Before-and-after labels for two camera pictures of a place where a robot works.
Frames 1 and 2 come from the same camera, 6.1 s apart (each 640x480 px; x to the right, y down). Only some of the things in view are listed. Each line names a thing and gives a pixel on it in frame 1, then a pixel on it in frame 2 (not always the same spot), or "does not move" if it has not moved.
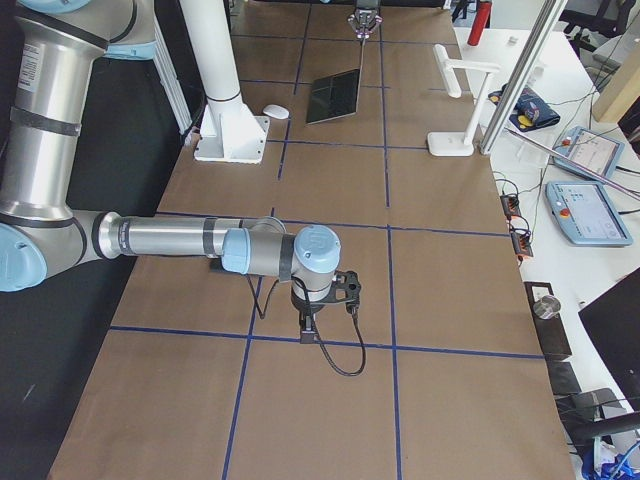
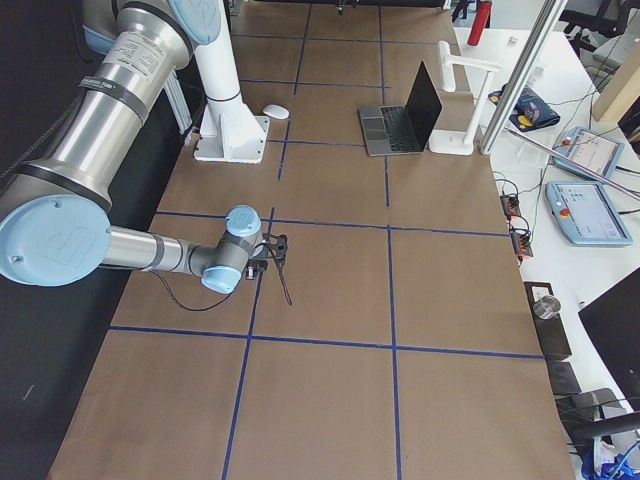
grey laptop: x=335 y=95 → x=395 y=129
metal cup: x=547 y=306 does not move
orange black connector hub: x=520 y=232 does not move
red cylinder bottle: x=483 y=12 does not move
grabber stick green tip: x=617 y=185 does not move
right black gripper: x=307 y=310 → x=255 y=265
